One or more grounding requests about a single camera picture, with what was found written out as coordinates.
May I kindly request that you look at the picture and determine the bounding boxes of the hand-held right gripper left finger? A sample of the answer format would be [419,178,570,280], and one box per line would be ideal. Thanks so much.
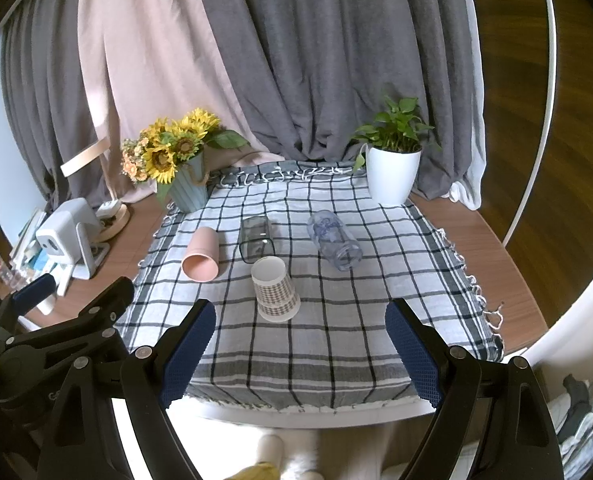
[36,299,217,480]

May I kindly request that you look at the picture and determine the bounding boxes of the round wooden lamp base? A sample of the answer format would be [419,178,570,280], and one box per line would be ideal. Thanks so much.
[95,204,131,242]

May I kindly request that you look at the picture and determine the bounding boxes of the sunflower bouquet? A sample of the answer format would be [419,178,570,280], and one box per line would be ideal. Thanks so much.
[120,107,250,207]

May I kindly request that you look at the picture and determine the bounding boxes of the pile of grey cloth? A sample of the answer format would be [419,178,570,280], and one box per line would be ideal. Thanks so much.
[557,374,593,478]

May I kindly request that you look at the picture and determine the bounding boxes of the pink cup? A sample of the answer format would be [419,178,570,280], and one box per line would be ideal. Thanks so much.
[182,226,220,282]

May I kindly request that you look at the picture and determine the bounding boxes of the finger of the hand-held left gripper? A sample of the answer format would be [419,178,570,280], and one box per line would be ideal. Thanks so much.
[0,276,136,378]
[0,272,58,333]

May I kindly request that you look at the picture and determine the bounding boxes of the dark glass cup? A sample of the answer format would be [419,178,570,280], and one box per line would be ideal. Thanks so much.
[238,216,280,264]

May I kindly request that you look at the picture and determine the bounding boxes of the white plant pot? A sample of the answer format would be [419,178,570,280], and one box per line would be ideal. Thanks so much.
[365,144,423,206]

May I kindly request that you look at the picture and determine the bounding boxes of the grey curtain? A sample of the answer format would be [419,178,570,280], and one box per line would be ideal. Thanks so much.
[0,0,107,213]
[191,0,480,202]

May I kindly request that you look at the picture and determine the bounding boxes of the white sheer curtain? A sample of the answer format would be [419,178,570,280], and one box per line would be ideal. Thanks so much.
[447,0,487,211]

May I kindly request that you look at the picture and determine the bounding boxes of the green leafy plant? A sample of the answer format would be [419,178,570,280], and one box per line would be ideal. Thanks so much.
[349,95,443,172]

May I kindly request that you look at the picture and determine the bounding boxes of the white curved pole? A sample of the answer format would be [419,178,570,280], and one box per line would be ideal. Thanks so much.
[501,0,563,248]

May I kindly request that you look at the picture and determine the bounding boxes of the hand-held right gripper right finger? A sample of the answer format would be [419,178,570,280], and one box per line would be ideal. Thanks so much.
[385,298,565,480]

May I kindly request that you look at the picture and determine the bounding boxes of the checked grey white tablecloth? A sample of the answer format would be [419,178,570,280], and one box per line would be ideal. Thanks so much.
[114,160,505,412]

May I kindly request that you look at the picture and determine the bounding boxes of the pink curtain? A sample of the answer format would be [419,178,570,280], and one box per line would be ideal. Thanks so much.
[76,0,280,206]

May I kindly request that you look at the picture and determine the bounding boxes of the blue ribbed vase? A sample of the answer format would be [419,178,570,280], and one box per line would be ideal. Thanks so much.
[168,152,210,214]

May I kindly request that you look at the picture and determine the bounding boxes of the stack of books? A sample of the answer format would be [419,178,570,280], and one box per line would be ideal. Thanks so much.
[9,210,52,276]

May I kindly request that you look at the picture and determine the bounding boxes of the checked paper cup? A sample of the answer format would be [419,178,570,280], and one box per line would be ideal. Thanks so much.
[251,256,302,322]

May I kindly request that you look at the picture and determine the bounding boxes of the white boxy device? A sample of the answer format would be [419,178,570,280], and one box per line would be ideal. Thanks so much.
[35,197,111,281]

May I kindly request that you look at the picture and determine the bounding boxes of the yellow garment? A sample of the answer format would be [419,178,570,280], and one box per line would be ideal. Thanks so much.
[224,462,281,480]

